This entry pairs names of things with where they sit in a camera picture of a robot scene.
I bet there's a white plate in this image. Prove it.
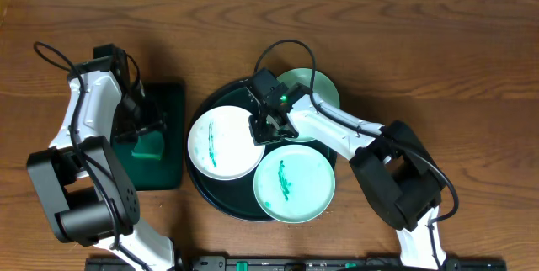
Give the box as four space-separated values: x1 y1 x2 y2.
188 106 265 181

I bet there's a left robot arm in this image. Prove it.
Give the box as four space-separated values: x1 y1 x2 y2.
26 59 175 270

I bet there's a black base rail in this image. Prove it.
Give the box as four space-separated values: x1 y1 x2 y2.
84 254 508 271

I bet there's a rectangular black sponge tray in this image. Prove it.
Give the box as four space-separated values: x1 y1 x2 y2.
112 83 185 191

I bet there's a round black serving tray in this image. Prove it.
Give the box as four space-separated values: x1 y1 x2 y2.
186 80 272 222

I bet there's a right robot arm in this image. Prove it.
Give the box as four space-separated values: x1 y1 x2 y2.
248 84 455 270

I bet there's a green sponge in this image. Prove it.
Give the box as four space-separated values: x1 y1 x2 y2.
131 130 165 160

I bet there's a light green plate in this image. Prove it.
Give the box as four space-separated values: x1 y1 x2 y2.
276 67 340 143
253 145 335 224

